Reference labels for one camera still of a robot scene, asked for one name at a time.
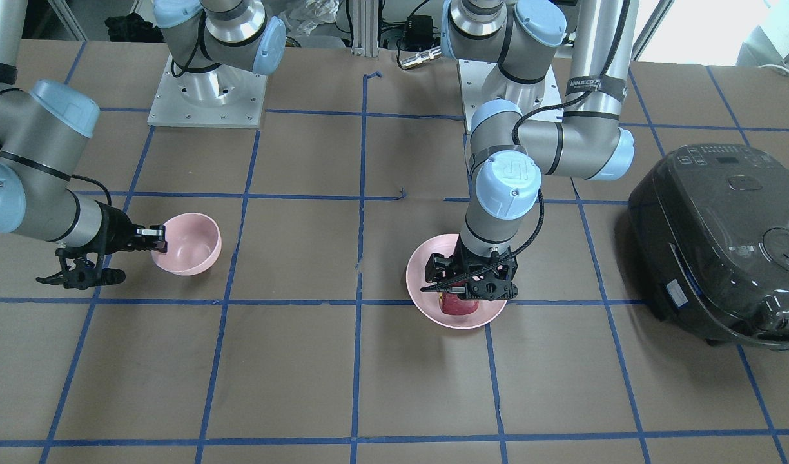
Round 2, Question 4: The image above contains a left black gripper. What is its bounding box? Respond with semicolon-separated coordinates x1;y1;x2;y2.
420;238;518;302

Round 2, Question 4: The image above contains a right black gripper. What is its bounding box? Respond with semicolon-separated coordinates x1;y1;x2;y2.
36;202;168;289

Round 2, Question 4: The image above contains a red apple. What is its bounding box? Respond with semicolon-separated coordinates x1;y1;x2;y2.
439;293;480;317

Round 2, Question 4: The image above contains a pink bowl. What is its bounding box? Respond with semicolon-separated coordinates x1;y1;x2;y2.
151;213;222;276

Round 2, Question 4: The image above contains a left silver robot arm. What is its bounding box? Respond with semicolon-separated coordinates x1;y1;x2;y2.
423;1;638;300

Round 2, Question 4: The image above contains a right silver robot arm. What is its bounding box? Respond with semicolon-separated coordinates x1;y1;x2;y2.
0;1;287;289

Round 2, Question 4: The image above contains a pink plate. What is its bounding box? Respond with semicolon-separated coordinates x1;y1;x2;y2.
404;234;507;330

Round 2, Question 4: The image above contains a dark grey rice cooker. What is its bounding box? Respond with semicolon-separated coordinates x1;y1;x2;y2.
628;144;789;351

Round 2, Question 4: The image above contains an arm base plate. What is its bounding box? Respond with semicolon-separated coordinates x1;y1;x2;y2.
458;61;562;134
147;56;268;129

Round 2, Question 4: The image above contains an aluminium frame post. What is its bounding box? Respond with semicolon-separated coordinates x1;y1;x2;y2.
347;1;380;60

